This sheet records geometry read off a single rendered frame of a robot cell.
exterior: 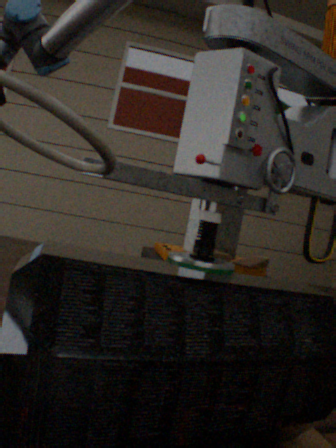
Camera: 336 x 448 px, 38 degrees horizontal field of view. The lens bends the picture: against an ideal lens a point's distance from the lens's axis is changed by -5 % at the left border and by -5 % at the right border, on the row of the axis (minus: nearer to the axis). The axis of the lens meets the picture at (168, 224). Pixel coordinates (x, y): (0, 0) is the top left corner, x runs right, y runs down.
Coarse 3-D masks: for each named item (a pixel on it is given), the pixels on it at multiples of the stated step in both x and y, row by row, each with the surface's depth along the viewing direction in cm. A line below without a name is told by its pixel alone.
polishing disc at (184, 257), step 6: (174, 252) 164; (180, 252) 168; (174, 258) 156; (180, 258) 154; (186, 258) 154; (192, 258) 155; (216, 258) 169; (192, 264) 152; (198, 264) 151; (204, 264) 151; (210, 264) 151; (216, 264) 153; (222, 264) 156; (228, 264) 159
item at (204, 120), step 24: (240, 48) 144; (216, 72) 151; (264, 72) 151; (192, 96) 159; (216, 96) 150; (264, 96) 152; (192, 120) 157; (216, 120) 149; (264, 120) 154; (192, 144) 156; (216, 144) 148; (264, 144) 156; (192, 168) 155; (216, 168) 147; (240, 168) 150; (264, 168) 157
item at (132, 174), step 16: (96, 160) 138; (96, 176) 137; (112, 176) 129; (128, 176) 132; (144, 176) 135; (160, 176) 138; (176, 176) 142; (176, 192) 143; (192, 192) 147; (208, 192) 150; (224, 192) 155; (240, 192) 159; (256, 208) 165; (272, 208) 165
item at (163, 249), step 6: (156, 246) 266; (162, 246) 256; (168, 246) 265; (174, 246) 272; (162, 252) 243; (168, 252) 234; (186, 252) 250; (234, 258) 265; (240, 258) 270; (240, 270) 233; (246, 270) 233; (252, 270) 234; (258, 270) 234; (264, 270) 237; (258, 276) 234; (264, 276) 237
